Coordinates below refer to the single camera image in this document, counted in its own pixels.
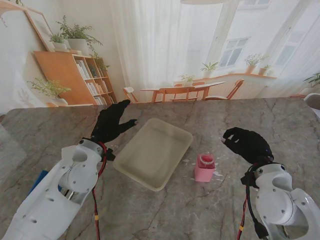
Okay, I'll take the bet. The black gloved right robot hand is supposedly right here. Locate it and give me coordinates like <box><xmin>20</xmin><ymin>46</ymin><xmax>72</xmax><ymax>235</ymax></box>
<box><xmin>221</xmin><ymin>126</ymin><xmax>275</xmax><ymax>166</ymax></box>

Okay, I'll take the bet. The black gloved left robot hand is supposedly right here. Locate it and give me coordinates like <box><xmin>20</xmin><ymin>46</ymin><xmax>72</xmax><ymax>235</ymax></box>
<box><xmin>90</xmin><ymin>99</ymin><xmax>139</xmax><ymax>146</ymax></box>

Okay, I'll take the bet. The blue plastic scraper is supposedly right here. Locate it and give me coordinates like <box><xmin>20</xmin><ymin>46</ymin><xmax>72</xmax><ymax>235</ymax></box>
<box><xmin>28</xmin><ymin>169</ymin><xmax>50</xmax><ymax>195</ymax></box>

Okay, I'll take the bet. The cream baking tray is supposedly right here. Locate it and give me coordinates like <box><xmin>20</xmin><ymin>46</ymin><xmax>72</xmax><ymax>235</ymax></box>
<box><xmin>112</xmin><ymin>117</ymin><xmax>194</xmax><ymax>192</ymax></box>

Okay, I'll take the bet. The pink square jar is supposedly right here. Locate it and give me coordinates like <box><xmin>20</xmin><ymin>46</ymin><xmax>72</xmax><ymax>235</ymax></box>
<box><xmin>194</xmin><ymin>152</ymin><xmax>216</xmax><ymax>183</ymax></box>

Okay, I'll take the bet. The red and black right arm cable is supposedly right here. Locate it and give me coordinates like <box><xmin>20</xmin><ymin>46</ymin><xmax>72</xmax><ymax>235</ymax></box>
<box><xmin>236</xmin><ymin>169</ymin><xmax>270</xmax><ymax>240</ymax></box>

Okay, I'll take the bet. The red and black arm cable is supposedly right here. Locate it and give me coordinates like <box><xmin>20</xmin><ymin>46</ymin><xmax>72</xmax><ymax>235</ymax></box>
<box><xmin>91</xmin><ymin>142</ymin><xmax>116</xmax><ymax>240</ymax></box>
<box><xmin>236</xmin><ymin>169</ymin><xmax>270</xmax><ymax>240</ymax></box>

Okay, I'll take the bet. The printed room scene backdrop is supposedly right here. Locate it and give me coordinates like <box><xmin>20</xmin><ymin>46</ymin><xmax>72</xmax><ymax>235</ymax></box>
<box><xmin>0</xmin><ymin>0</ymin><xmax>320</xmax><ymax>111</ymax></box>

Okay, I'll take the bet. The red and black left arm cable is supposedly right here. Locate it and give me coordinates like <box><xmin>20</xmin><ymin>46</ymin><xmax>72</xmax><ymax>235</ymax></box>
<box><xmin>91</xmin><ymin>142</ymin><xmax>116</xmax><ymax>240</ymax></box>

